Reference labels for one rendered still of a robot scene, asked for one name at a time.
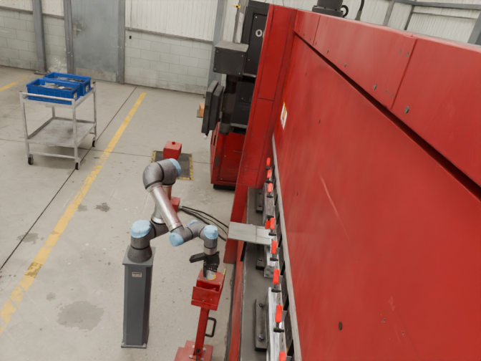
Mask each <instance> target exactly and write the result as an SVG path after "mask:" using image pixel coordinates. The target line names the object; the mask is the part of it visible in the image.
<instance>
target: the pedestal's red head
mask: <svg viewBox="0 0 481 361"><path fill-rule="evenodd" d="M226 269H227V266H226V268H225V272H224V273H221V272H218V271H217V273H215V278H214V279H213V280H207V281H206V280H205V279H204V277H203V268H201V269H200V272H199V275H198V278H197V281H196V286H195V287H194V286H193V293H192V299H191V305H194V306H197V307H202V308H206V309H211V310H215V311H217V308H218V304H219V301H220V296H221V293H222V290H223V284H224V280H225V273H226ZM221 282H222V283H221ZM219 290H220V291H219Z"/></svg>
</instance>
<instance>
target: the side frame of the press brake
mask: <svg viewBox="0 0 481 361"><path fill-rule="evenodd" d="M297 11H298V9H294V8H289V7H285V6H278V5H274V4H269V8H268V15H267V19H266V26H265V31H264V35H263V42H262V46H261V53H260V58H259V62H258V69H257V74H256V81H255V85H254V89H253V96H252V101H251V108H250V112H249V117H248V124H247V128H246V136H245V140H244V144H243V152H242V156H241V160H240V167H239V171H238V179H237V183H236V187H235V194H234V199H233V206H232V210H231V215H230V221H231V222H236V223H242V219H243V212H244V208H245V204H246V199H247V196H248V187H250V188H257V189H262V190H263V185H264V183H265V182H266V180H268V179H267V174H268V171H267V170H265V169H266V168H267V166H266V162H267V158H270V165H269V168H271V164H272V161H273V144H272V137H273V131H274V127H275V124H276V118H277V114H278V109H279V105H280V101H281V95H282V92H283V86H284V82H285V78H286V73H287V69H288V63H289V59H290V56H291V50H292V46H293V41H294V37H295V34H297V33H295V31H294V30H293V28H294V24H295V20H296V14H297ZM297 35H298V34H297ZM228 230H229V226H228ZM237 250H238V241H236V240H232V239H228V234H227V238H226V243H225V253H224V257H223V263H227V264H234V261H236V260H237Z"/></svg>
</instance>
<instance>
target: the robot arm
mask: <svg viewBox="0 0 481 361"><path fill-rule="evenodd" d="M180 175H181V167H180V165H179V163H178V162H177V161H176V160H175V159H172V158H171V159H166V160H161V161H158V162H155V163H150V164H149V165H147V166H146V168H145V169H144V171H143V174H142V182H143V185H144V187H145V190H146V191H147V192H150V195H151V196H152V199H153V201H154V202H155V211H154V213H153V214H152V215H151V219H150V221H147V220H139V221H136V222H134V223H133V224H132V227H131V231H130V234H131V237H130V247H129V249H128V251H127V258H128V259H129V260H130V261H133V262H136V263H142V262H146V261H148V260H149V259H150V258H151V257H152V249H151V247H150V240H152V239H155V238H157V237H158V236H161V235H164V234H166V233H168V232H170V233H171V234H170V235H169V240H170V243H171V244H172V245H173V246H179V245H182V244H184V243H186V242H188V241H190V240H192V239H194V238H197V237H199V238H200V239H202V240H204V244H203V245H204V246H203V251H204V252H203V253H199V254H194V255H192V256H191V257H190V259H189V261H190V263H194V262H197V261H202V260H203V261H204V263H203V277H204V279H205V280H206V281H207V280H208V279H213V278H214V276H213V275H214V274H215V273H217V268H218V265H219V264H220V258H219V253H220V251H217V245H218V228H217V227H216V226H212V225H208V226H206V225H204V224H202V223H201V222H199V221H196V220H192V221H191V222H190V223H189V224H188V226H187V227H185V228H184V227H183V225H182V223H181V221H180V219H179V218H178V215H177V214H176V212H175V209H174V208H173V206H172V204H171V202H170V197H171V191H172V186H173V185H174V184H175V181H176V178H177V177H179V176H180Z"/></svg>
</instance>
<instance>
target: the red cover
mask: <svg viewBox="0 0 481 361"><path fill-rule="evenodd" d="M293 30H294V31H295V33H297V34H298V35H299V36H300V37H302V38H303V39H304V40H305V41H307V42H308V43H309V44H310V45H311V46H312V47H313V48H315V49H316V50H317V51H318V52H320V53H321V54H322V55H324V56H325V58H327V59H328V60H329V61H330V62H332V63H333V64H334V65H335V66H337V67H338V68H339V69H340V70H341V71H342V72H343V73H344V74H346V75H347V76H348V77H350V78H351V79H352V80H353V81H355V83H357V84H358V85H359V86H360V87H361V88H363V89H364V90H365V91H366V92H368V93H369V94H370V95H371V96H372V97H373V98H374V99H376V100H377V101H378V102H380V103H381V104H382V105H383V106H385V108H387V109H388V110H389V111H390V112H391V113H392V114H393V115H395V116H396V117H397V118H399V119H400V120H401V121H402V122H403V123H404V124H405V125H407V126H408V127H409V128H410V129H412V130H413V131H414V132H415V133H416V134H418V136H420V137H421V138H422V139H423V140H425V141H426V142H427V143H429V144H430V145H431V146H432V147H433V148H434V149H435V150H436V151H438V152H439V153H440V154H441V155H443V156H444V157H445V158H446V159H448V161H449V162H451V163H452V164H453V165H455V166H456V167H457V168H458V169H460V170H461V171H462V172H463V173H464V174H465V175H466V176H468V177H469V178H470V179H471V180H473V181H474V182H475V183H476V184H478V186H479V187H481V47H476V46H472V45H468V44H462V43H458V42H452V41H448V40H444V39H438V38H434V37H428V36H425V35H421V34H414V33H411V32H404V31H400V30H397V29H390V28H386V27H381V26H377V25H373V24H367V23H363V22H359V21H353V20H349V19H343V18H339V17H335V16H329V15H325V14H319V13H315V12H311V11H304V10H300V9H298V11H297V14H296V20H295V24H294V28H293Z"/></svg>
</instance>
